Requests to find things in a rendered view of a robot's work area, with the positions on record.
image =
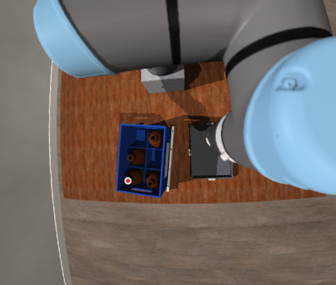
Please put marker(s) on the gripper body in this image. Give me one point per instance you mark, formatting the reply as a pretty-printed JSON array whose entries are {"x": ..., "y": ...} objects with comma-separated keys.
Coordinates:
[{"x": 215, "y": 140}]

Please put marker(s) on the blue plastic crate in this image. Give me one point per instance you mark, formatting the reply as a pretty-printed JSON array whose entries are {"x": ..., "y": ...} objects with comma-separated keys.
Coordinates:
[{"x": 157, "y": 159}]

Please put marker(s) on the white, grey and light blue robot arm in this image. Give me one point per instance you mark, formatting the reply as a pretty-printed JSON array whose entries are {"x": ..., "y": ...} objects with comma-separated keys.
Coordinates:
[{"x": 282, "y": 94}]

